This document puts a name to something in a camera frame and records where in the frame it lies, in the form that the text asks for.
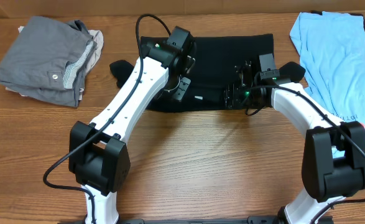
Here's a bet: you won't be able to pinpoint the black t-shirt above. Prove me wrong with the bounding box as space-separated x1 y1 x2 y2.
109 33 307 113

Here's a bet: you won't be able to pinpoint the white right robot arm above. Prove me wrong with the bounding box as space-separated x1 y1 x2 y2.
224 54 365 224

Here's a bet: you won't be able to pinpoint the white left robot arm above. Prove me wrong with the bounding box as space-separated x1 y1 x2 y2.
68 27 195 223

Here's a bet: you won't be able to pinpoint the light blue printed t-shirt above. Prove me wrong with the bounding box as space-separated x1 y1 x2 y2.
290 11 365 128

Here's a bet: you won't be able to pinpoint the folded grey shorts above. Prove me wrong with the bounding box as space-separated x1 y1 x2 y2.
0 16 96 108

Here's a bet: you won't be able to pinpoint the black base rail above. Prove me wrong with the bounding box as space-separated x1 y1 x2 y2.
117 216 276 224

